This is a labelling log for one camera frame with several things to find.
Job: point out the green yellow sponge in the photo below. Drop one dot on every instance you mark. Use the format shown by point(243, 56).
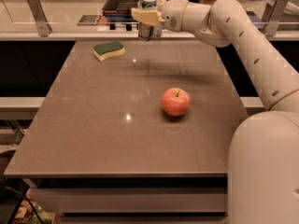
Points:
point(108, 50)

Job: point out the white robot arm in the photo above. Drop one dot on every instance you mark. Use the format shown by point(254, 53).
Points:
point(263, 163)

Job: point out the silver blue redbull can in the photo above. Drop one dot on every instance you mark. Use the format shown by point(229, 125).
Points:
point(145, 31)

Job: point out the grey table drawer front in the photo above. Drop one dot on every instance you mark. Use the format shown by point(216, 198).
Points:
point(131, 200)

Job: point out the left metal glass bracket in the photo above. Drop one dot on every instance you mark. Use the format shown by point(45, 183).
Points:
point(42, 25)

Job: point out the dark open tray box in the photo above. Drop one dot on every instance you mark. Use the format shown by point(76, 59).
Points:
point(123, 2)

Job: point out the right metal glass bracket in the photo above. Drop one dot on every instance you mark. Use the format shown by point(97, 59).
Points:
point(272, 15)

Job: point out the red apple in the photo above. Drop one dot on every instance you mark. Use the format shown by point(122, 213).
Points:
point(175, 102)

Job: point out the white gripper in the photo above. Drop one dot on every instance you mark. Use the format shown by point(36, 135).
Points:
point(173, 15)

